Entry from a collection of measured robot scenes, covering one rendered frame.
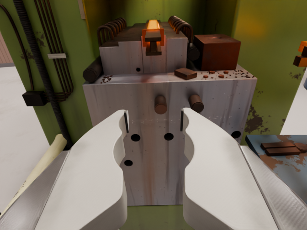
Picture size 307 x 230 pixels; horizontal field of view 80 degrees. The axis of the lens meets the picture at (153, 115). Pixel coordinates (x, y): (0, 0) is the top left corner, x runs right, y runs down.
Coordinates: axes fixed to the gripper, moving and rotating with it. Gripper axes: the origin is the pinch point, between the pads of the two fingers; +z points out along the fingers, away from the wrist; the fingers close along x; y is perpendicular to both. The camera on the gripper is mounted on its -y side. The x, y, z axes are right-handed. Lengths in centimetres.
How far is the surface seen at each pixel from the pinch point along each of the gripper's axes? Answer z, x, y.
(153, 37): 22.7, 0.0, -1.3
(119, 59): 33.0, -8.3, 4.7
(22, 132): 139, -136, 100
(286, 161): 24, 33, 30
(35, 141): 123, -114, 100
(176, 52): 33.0, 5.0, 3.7
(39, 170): 28, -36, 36
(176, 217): 27, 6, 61
